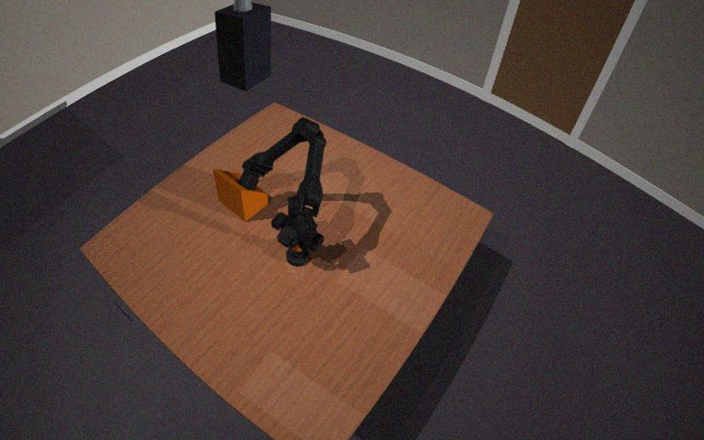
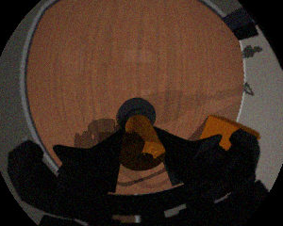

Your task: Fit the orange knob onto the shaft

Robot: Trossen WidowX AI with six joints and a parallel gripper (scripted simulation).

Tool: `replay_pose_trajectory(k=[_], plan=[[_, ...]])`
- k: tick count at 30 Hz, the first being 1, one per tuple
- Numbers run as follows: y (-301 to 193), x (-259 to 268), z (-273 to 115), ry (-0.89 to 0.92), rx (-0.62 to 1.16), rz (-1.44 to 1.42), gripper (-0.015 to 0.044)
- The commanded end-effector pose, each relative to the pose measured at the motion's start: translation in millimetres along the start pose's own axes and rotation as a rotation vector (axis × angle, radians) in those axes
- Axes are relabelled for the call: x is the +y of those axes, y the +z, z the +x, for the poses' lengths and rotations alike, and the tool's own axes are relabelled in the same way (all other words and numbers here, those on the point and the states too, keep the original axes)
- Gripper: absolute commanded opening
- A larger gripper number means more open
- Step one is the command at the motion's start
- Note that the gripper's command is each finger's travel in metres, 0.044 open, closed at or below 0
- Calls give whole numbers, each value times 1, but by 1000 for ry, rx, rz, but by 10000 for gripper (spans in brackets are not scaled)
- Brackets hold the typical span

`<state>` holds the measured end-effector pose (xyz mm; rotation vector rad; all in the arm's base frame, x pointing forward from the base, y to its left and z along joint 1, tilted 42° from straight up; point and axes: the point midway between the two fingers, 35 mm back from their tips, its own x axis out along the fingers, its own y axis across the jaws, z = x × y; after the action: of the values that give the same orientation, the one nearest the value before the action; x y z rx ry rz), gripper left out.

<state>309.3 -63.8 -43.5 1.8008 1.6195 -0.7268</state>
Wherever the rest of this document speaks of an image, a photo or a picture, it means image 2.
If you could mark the orange cylinder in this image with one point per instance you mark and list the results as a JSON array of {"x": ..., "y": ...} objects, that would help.
[{"x": 141, "y": 146}]

